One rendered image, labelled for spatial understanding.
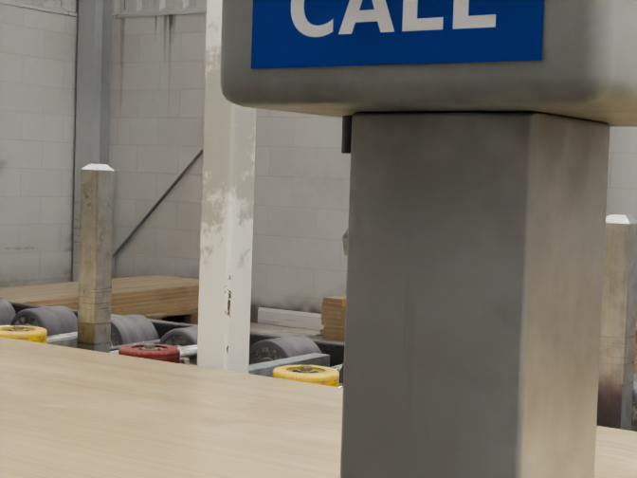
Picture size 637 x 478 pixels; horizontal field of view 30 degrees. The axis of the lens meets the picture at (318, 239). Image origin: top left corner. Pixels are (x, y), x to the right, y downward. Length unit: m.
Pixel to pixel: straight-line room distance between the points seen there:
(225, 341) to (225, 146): 0.24
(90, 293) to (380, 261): 1.59
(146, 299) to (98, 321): 6.54
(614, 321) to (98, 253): 0.79
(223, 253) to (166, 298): 7.04
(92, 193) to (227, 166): 0.37
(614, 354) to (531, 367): 1.16
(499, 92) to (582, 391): 0.07
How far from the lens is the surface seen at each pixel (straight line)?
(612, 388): 1.36
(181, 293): 8.61
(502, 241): 0.20
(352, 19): 0.19
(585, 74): 0.17
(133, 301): 8.23
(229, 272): 1.45
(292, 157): 8.97
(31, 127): 9.87
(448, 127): 0.20
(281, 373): 1.41
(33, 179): 9.89
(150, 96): 9.88
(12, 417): 1.18
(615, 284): 1.35
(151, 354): 1.55
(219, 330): 1.47
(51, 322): 2.44
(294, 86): 0.20
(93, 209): 1.78
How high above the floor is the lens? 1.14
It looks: 3 degrees down
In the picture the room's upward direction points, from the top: 2 degrees clockwise
